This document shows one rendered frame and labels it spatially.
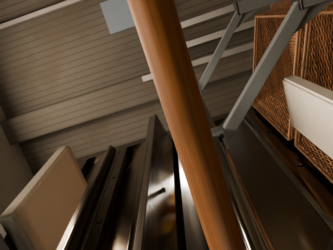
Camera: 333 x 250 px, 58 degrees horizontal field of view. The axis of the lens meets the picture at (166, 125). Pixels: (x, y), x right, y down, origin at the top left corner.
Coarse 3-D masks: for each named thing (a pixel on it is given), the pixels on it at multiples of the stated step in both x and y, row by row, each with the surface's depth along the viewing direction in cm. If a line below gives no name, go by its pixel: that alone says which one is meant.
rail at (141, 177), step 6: (150, 120) 169; (150, 126) 158; (144, 150) 130; (144, 156) 124; (144, 162) 118; (144, 168) 113; (138, 186) 102; (138, 192) 97; (138, 198) 94; (138, 204) 91; (138, 210) 88; (132, 222) 83; (132, 228) 81; (132, 234) 78; (132, 240) 76; (132, 246) 74
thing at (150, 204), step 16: (160, 128) 165; (160, 144) 146; (160, 160) 130; (144, 176) 106; (160, 176) 118; (144, 192) 95; (160, 192) 107; (144, 208) 87; (160, 208) 98; (144, 224) 80; (160, 224) 91; (144, 240) 75; (160, 240) 85; (176, 240) 98
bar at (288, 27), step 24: (240, 0) 100; (264, 0) 97; (312, 0) 52; (240, 24) 101; (288, 24) 54; (216, 48) 104; (264, 72) 57; (240, 96) 60; (240, 120) 60; (216, 144) 57; (240, 192) 41; (240, 216) 36; (264, 240) 32
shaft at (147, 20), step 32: (128, 0) 20; (160, 0) 19; (160, 32) 19; (160, 64) 20; (160, 96) 22; (192, 96) 21; (192, 128) 22; (192, 160) 22; (192, 192) 24; (224, 192) 24; (224, 224) 24
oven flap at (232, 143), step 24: (240, 144) 139; (264, 144) 122; (240, 168) 123; (264, 168) 112; (288, 168) 100; (264, 192) 102; (288, 192) 94; (264, 216) 93; (288, 216) 87; (312, 216) 81; (288, 240) 80; (312, 240) 76
